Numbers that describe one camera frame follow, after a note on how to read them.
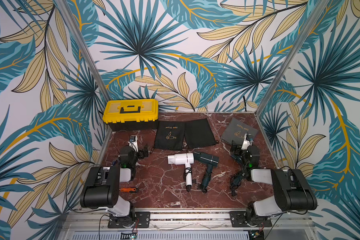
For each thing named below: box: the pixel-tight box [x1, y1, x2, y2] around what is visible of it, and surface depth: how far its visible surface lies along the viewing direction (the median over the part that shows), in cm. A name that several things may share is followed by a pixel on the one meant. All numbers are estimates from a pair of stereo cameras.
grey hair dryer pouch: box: [221, 117, 259, 146], surface depth 112 cm
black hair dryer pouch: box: [154, 121, 186, 150], surface depth 107 cm
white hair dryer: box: [167, 152, 194, 192], surface depth 90 cm
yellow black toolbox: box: [102, 99, 159, 131], surface depth 99 cm
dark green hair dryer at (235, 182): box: [230, 173, 244, 196], surface depth 85 cm
